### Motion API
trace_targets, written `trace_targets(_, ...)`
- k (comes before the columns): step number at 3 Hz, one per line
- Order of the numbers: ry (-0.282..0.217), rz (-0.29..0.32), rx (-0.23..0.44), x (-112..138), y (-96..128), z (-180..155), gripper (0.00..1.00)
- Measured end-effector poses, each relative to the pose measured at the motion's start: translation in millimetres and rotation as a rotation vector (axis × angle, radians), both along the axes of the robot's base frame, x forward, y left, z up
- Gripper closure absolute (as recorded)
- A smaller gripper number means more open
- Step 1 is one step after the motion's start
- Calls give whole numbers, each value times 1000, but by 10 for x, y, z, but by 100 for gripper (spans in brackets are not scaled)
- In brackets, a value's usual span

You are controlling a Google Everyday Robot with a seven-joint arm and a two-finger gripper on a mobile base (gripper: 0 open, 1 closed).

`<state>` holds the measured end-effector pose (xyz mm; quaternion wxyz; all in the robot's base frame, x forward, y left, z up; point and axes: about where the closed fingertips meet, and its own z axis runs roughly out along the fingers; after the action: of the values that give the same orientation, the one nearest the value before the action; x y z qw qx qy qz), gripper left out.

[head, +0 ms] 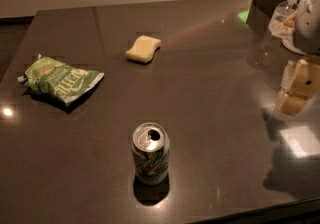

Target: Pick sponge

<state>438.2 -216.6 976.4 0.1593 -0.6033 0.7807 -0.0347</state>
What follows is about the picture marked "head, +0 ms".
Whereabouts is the clear plastic bottle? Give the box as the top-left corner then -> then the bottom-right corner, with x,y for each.
268,0 -> 300,32

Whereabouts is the green chip bag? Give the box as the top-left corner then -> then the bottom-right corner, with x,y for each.
17,54 -> 104,106

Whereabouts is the dark side cabinet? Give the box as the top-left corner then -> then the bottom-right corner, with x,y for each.
246,0 -> 286,34

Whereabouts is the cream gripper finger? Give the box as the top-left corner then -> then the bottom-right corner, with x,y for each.
275,93 -> 307,116

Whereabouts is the yellow sponge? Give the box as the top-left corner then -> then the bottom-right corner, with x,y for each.
125,35 -> 161,64

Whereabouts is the open soda can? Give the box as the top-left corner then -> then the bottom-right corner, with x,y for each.
131,122 -> 170,185

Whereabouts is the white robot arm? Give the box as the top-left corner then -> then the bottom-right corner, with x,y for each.
272,0 -> 320,120

